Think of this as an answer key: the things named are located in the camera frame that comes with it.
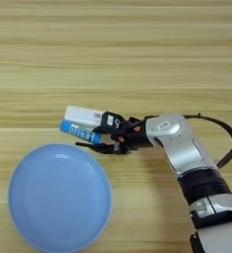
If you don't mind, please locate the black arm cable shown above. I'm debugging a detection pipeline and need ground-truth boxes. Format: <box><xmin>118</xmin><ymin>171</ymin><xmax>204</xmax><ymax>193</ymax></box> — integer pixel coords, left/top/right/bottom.
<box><xmin>183</xmin><ymin>113</ymin><xmax>232</xmax><ymax>170</ymax></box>

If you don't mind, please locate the light blue round plate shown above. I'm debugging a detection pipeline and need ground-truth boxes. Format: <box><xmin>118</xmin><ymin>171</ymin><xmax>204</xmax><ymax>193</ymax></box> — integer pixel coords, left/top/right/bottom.
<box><xmin>7</xmin><ymin>142</ymin><xmax>114</xmax><ymax>253</ymax></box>

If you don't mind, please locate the thin black stick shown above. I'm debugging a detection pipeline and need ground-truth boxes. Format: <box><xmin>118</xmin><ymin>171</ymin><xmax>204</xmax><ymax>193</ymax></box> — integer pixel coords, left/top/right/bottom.
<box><xmin>74</xmin><ymin>140</ymin><xmax>100</xmax><ymax>150</ymax></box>

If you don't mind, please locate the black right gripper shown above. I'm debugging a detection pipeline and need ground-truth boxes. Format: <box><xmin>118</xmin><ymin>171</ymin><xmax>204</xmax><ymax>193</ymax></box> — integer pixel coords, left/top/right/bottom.
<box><xmin>87</xmin><ymin>116</ymin><xmax>154</xmax><ymax>156</ymax></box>

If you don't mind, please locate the white and blue carton box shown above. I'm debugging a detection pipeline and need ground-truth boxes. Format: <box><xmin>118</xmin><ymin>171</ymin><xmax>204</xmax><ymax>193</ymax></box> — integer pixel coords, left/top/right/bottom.
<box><xmin>59</xmin><ymin>105</ymin><xmax>106</xmax><ymax>145</ymax></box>

